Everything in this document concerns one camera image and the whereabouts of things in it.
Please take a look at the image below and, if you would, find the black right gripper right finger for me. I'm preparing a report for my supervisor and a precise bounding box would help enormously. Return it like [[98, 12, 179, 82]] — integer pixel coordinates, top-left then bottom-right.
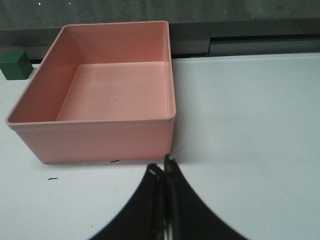
[[164, 154, 246, 240]]

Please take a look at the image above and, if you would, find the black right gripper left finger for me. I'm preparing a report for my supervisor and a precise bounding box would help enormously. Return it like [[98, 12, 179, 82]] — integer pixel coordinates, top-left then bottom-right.
[[92, 163, 165, 240]]

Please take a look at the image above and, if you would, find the pink plastic bin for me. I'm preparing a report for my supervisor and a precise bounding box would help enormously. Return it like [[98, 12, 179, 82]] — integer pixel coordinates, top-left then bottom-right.
[[6, 20, 177, 163]]

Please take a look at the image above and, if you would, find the green cube centre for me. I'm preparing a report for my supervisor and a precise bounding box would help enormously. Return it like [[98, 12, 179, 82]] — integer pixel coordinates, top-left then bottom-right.
[[0, 50, 34, 80]]

